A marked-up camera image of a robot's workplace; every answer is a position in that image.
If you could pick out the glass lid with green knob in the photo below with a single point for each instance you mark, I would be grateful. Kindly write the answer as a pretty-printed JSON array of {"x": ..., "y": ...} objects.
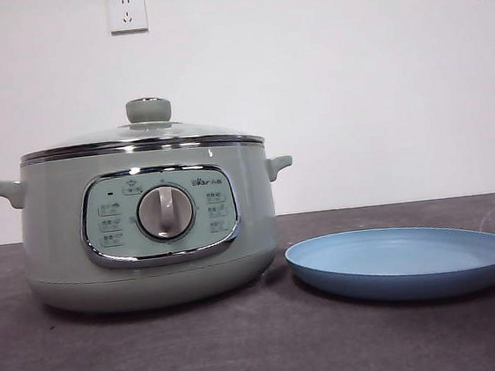
[{"x": 148, "y": 111}]

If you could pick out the blue round plate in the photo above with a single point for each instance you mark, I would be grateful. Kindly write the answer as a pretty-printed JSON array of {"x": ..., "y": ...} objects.
[{"x": 397, "y": 263}]

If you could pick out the pale green electric steamer pot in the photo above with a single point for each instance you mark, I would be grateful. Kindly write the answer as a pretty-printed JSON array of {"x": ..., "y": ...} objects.
[{"x": 58, "y": 241}]

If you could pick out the white wall socket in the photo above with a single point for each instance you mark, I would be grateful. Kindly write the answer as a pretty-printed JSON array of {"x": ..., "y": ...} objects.
[{"x": 127, "y": 14}]

